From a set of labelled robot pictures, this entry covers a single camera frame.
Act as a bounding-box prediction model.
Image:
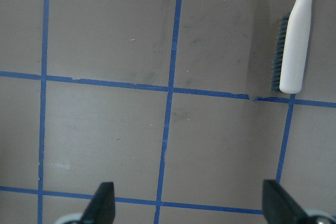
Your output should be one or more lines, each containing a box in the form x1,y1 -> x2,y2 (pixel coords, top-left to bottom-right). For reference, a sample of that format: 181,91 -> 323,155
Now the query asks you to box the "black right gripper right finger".
262,179 -> 336,224

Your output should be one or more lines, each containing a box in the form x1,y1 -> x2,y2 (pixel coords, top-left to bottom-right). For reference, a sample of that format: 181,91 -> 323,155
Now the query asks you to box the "white hand brush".
270,0 -> 313,94

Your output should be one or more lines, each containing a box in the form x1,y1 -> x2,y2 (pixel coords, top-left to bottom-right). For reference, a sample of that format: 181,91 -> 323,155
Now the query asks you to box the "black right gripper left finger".
79,182 -> 116,224

